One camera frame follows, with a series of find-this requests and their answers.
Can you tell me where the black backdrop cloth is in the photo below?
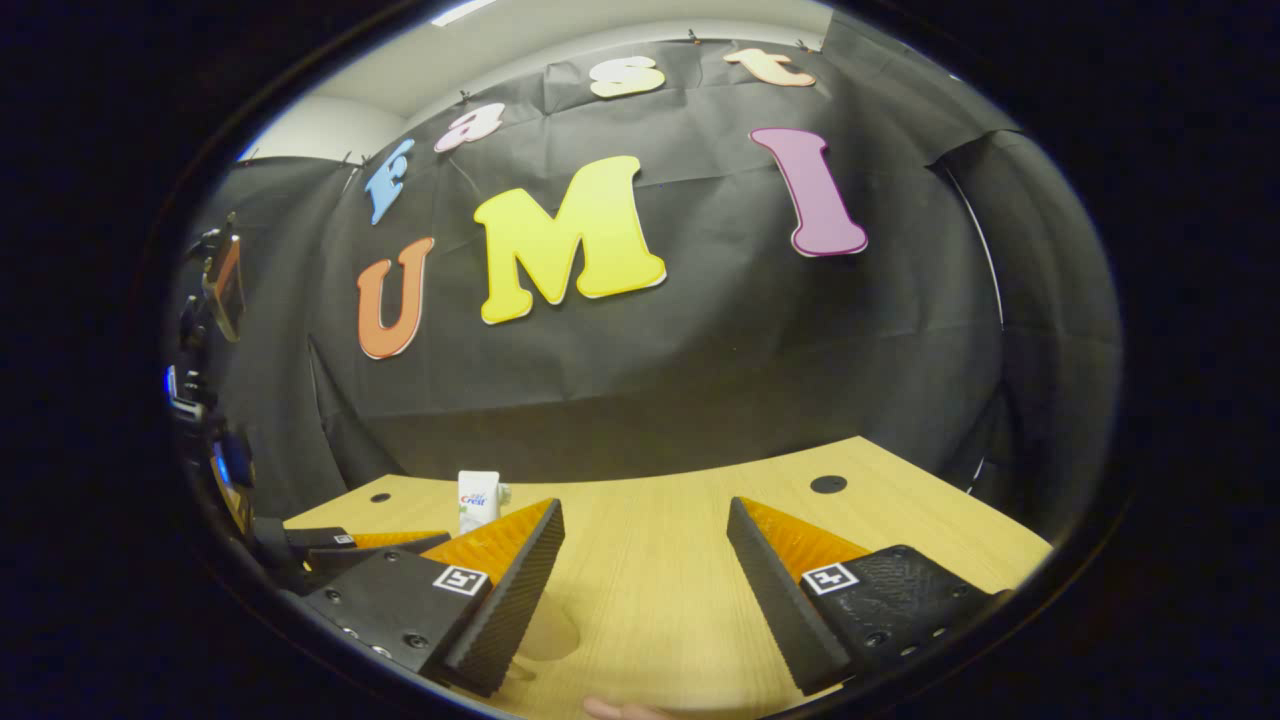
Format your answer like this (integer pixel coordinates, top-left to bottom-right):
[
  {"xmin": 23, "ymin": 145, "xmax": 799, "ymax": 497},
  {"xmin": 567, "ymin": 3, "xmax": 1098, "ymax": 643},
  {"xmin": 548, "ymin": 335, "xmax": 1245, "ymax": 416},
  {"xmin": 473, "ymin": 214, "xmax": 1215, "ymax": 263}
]
[{"xmin": 165, "ymin": 20, "xmax": 1126, "ymax": 546}]

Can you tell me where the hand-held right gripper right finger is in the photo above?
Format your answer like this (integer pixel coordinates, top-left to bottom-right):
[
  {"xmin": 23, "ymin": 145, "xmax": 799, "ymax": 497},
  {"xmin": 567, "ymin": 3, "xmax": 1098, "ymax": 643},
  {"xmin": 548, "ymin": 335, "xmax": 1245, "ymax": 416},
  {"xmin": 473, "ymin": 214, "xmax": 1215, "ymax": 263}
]
[{"xmin": 727, "ymin": 496, "xmax": 1011, "ymax": 696}]

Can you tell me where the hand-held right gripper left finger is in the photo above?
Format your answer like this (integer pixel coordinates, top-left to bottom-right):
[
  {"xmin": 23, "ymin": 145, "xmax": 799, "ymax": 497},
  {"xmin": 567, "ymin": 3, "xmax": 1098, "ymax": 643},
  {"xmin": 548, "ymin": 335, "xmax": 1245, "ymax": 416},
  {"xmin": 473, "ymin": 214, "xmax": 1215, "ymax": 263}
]
[{"xmin": 300, "ymin": 497, "xmax": 566, "ymax": 699}]

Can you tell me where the wooden desktop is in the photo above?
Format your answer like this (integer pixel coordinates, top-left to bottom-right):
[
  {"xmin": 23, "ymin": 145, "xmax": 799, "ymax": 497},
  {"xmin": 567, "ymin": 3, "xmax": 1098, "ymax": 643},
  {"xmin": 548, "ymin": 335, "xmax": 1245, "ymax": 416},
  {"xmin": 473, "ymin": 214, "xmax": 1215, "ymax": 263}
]
[{"xmin": 283, "ymin": 435, "xmax": 1053, "ymax": 720}]

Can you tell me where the white toothpaste tube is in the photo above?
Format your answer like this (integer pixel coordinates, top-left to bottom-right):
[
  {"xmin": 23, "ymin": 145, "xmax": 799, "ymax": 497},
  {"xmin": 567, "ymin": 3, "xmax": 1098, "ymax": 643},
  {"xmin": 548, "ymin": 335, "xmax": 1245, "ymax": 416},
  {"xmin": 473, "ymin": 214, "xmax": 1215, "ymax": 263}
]
[{"xmin": 458, "ymin": 470, "xmax": 512, "ymax": 534}]

